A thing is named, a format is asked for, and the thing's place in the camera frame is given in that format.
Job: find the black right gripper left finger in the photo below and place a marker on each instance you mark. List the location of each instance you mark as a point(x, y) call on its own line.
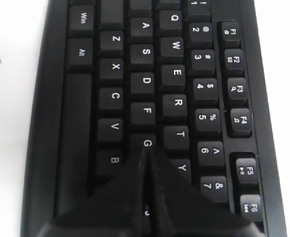
point(117, 210)

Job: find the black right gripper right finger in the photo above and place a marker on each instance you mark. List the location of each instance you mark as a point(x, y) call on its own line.
point(177, 209)

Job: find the black acer keyboard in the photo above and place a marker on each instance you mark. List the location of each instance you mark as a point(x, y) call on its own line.
point(185, 76)

